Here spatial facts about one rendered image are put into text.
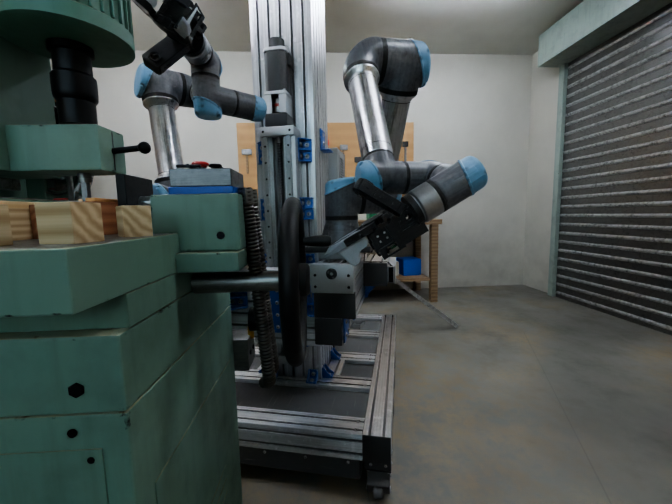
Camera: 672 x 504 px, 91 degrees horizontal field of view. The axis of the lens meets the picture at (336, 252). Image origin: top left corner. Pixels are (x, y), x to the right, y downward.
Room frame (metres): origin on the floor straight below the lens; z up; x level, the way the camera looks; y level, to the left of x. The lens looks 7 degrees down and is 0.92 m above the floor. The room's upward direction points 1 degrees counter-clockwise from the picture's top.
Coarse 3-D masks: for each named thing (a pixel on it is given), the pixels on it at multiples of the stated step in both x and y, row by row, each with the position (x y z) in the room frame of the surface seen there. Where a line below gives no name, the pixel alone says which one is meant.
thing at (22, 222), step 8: (8, 208) 0.40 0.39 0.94; (16, 208) 0.41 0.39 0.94; (24, 208) 0.42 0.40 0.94; (16, 216) 0.41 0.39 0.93; (24, 216) 0.42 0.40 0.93; (16, 224) 0.41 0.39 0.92; (24, 224) 0.42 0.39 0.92; (16, 232) 0.41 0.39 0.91; (24, 232) 0.42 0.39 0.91; (16, 240) 0.41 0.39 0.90
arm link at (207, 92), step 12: (204, 72) 0.94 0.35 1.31; (192, 84) 0.95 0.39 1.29; (204, 84) 0.94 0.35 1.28; (216, 84) 0.96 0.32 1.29; (204, 96) 0.94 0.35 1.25; (216, 96) 0.96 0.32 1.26; (228, 96) 0.98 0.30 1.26; (204, 108) 0.94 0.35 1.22; (216, 108) 0.96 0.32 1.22; (228, 108) 1.00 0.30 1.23
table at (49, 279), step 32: (0, 256) 0.28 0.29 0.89; (32, 256) 0.28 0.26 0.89; (64, 256) 0.28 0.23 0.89; (96, 256) 0.32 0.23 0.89; (128, 256) 0.37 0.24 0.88; (160, 256) 0.45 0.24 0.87; (192, 256) 0.49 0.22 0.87; (224, 256) 0.50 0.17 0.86; (0, 288) 0.28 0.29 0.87; (32, 288) 0.28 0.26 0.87; (64, 288) 0.28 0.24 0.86; (96, 288) 0.32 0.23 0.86; (128, 288) 0.37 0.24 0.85
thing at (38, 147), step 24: (24, 144) 0.52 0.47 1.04; (48, 144) 0.52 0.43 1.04; (72, 144) 0.52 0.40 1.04; (96, 144) 0.52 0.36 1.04; (120, 144) 0.58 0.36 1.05; (24, 168) 0.52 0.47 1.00; (48, 168) 0.52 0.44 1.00; (72, 168) 0.52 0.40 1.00; (96, 168) 0.52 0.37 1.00; (120, 168) 0.57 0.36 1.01
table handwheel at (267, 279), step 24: (288, 216) 0.48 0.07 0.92; (288, 240) 0.45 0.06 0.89; (288, 264) 0.44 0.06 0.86; (192, 288) 0.55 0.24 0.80; (216, 288) 0.55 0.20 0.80; (240, 288) 0.55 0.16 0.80; (264, 288) 0.55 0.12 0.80; (288, 288) 0.43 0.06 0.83; (288, 312) 0.43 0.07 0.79; (288, 336) 0.44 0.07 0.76; (288, 360) 0.47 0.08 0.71
